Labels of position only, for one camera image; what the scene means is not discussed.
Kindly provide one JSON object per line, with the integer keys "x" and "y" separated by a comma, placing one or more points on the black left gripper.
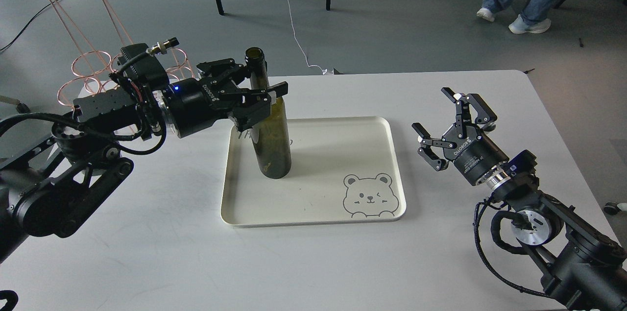
{"x": 192, "y": 105}

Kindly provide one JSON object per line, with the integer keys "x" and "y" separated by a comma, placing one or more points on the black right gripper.
{"x": 465, "y": 144}

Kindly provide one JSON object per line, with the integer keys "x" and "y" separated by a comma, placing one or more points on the dark green wine bottle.
{"x": 270, "y": 137}

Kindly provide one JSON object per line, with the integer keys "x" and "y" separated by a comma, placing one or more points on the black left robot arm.
{"x": 54, "y": 186}

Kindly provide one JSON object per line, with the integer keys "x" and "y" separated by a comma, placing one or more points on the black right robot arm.
{"x": 581, "y": 268}

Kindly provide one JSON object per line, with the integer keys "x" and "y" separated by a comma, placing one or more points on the cream tray with bear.
{"x": 343, "y": 170}

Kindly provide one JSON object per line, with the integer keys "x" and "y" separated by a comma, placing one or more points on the chair caster at left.
{"x": 19, "y": 105}

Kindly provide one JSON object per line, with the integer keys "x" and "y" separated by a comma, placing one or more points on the copper wire wine rack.
{"x": 98, "y": 33}

